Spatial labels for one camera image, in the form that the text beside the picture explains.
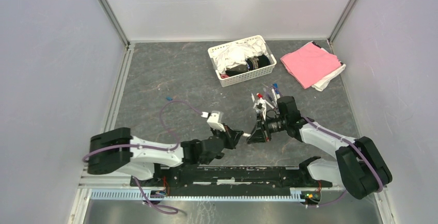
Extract purple cable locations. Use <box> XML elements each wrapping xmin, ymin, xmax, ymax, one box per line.
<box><xmin>82</xmin><ymin>100</ymin><xmax>203</xmax><ymax>215</ymax></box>
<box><xmin>303</xmin><ymin>116</ymin><xmax>385</xmax><ymax>207</ymax></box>

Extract black cloth in basket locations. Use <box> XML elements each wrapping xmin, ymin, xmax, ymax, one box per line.
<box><xmin>225</xmin><ymin>55</ymin><xmax>271</xmax><ymax>77</ymax></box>

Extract white plastic basket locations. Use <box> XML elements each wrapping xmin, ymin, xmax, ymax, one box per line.
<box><xmin>207</xmin><ymin>35</ymin><xmax>277</xmax><ymax>87</ymax></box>

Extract white cloth in basket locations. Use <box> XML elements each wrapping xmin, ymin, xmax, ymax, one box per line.
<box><xmin>211</xmin><ymin>39</ymin><xmax>267</xmax><ymax>74</ymax></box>

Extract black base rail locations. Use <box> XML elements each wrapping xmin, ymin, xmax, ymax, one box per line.
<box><xmin>140</xmin><ymin>166</ymin><xmax>332</xmax><ymax>197</ymax></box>

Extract pink folded cloth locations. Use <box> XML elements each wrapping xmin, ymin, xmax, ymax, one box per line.
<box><xmin>280</xmin><ymin>42</ymin><xmax>343</xmax><ymax>89</ymax></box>

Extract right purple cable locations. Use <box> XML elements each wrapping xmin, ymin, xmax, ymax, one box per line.
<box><xmin>303</xmin><ymin>116</ymin><xmax>385</xmax><ymax>207</ymax></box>

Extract white pen blue ends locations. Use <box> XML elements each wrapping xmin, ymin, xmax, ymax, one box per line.
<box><xmin>272</xmin><ymin>84</ymin><xmax>281</xmax><ymax>99</ymax></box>

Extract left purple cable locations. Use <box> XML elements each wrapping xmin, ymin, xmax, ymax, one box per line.
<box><xmin>82</xmin><ymin>100</ymin><xmax>203</xmax><ymax>215</ymax></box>

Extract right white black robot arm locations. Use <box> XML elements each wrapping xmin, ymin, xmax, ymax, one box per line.
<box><xmin>247</xmin><ymin>94</ymin><xmax>393</xmax><ymax>199</ymax></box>

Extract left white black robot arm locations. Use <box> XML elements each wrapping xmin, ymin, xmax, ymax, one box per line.
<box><xmin>83</xmin><ymin>126</ymin><xmax>247</xmax><ymax>187</ymax></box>

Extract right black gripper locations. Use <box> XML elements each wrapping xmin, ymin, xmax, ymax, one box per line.
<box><xmin>245</xmin><ymin>111</ymin><xmax>287</xmax><ymax>143</ymax></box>

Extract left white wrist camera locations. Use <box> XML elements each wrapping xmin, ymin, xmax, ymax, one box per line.
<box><xmin>201</xmin><ymin>110</ymin><xmax>226</xmax><ymax>132</ymax></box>

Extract white cloth under pink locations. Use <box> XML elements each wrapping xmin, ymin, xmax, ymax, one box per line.
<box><xmin>308</xmin><ymin>41</ymin><xmax>346</xmax><ymax>91</ymax></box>

